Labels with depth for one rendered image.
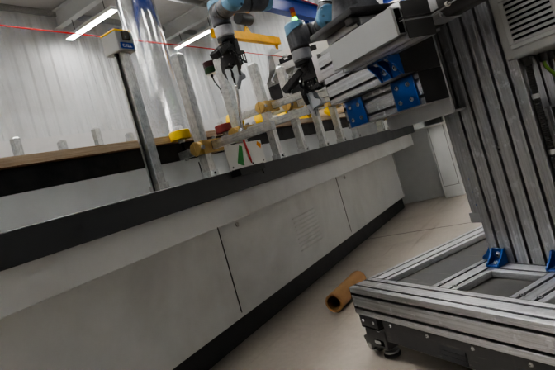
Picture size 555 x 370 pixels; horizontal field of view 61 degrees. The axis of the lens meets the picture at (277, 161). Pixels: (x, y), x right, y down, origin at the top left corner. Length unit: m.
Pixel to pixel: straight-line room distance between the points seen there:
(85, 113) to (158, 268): 8.95
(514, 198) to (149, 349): 1.21
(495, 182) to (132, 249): 1.04
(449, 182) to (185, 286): 2.90
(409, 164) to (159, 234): 3.24
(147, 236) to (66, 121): 8.87
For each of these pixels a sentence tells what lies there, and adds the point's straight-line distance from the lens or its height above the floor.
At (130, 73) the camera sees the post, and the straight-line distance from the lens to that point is 1.57.
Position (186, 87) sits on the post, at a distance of 1.74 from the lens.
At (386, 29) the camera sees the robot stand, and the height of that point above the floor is 0.91.
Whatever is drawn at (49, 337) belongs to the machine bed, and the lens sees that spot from 1.51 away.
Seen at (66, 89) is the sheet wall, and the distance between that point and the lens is 10.51.
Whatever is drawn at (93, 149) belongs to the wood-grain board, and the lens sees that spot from 1.62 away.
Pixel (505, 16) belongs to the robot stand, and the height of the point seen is 0.87.
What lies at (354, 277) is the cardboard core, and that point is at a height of 0.07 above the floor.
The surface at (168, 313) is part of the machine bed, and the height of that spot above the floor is 0.28.
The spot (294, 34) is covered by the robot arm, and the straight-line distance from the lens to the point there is 1.80.
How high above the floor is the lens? 0.68
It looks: level
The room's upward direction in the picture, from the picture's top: 16 degrees counter-clockwise
